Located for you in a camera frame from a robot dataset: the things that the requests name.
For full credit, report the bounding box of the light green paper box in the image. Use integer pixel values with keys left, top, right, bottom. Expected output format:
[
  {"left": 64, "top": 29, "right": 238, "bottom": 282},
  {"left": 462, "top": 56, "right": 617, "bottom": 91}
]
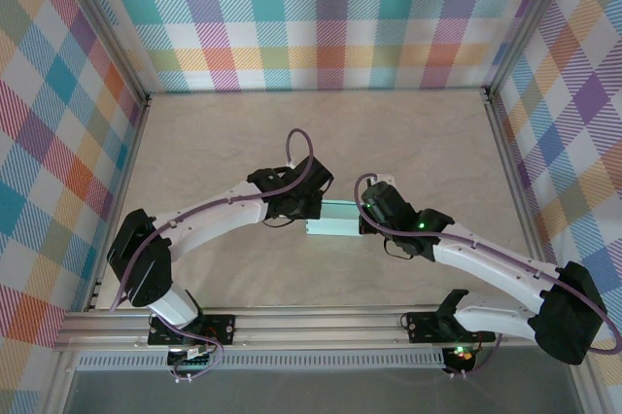
[{"left": 304, "top": 199, "right": 363, "bottom": 238}]

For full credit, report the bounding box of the black right gripper cable loop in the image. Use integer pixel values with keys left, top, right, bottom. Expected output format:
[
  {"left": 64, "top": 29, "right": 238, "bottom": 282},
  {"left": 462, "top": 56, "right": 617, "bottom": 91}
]
[{"left": 382, "top": 237, "right": 415, "bottom": 261}]

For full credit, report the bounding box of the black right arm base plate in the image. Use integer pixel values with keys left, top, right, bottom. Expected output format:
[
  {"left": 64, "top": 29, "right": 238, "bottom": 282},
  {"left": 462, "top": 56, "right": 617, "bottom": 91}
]
[{"left": 404, "top": 307, "right": 498, "bottom": 343}]

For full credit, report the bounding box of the aluminium right side rail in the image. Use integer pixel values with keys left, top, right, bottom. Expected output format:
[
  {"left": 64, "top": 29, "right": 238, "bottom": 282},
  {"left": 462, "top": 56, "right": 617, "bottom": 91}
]
[{"left": 483, "top": 87, "right": 592, "bottom": 352}]

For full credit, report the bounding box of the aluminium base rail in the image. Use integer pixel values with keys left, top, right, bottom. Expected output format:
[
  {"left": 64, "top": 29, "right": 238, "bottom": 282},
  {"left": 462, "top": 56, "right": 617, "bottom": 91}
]
[{"left": 52, "top": 311, "right": 592, "bottom": 350}]

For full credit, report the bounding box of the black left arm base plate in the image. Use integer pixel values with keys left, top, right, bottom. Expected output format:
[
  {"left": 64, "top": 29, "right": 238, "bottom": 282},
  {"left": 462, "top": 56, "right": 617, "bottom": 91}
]
[{"left": 147, "top": 312, "right": 238, "bottom": 346}]

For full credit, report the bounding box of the grey slotted cable duct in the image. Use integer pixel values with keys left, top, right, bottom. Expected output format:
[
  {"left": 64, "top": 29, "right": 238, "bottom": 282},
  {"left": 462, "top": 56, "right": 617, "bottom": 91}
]
[{"left": 75, "top": 353, "right": 447, "bottom": 371}]

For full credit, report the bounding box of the aluminium left side rail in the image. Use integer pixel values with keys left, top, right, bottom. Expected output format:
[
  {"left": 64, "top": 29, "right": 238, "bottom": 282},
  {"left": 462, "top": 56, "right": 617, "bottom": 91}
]
[{"left": 85, "top": 95, "right": 153, "bottom": 312}]

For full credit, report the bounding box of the aluminium right frame post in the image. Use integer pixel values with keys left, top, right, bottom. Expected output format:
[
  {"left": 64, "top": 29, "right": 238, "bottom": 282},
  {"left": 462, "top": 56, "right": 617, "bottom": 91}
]
[{"left": 483, "top": 0, "right": 587, "bottom": 97}]

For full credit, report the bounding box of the aluminium frame post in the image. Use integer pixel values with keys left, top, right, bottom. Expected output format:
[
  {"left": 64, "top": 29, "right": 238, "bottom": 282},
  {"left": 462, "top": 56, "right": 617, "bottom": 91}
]
[
  {"left": 483, "top": 0, "right": 587, "bottom": 97},
  {"left": 56, "top": 0, "right": 152, "bottom": 104}
]

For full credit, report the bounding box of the aluminium left frame post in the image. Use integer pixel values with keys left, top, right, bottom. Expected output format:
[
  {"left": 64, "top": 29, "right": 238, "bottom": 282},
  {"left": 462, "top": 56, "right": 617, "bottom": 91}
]
[{"left": 56, "top": 0, "right": 152, "bottom": 104}]

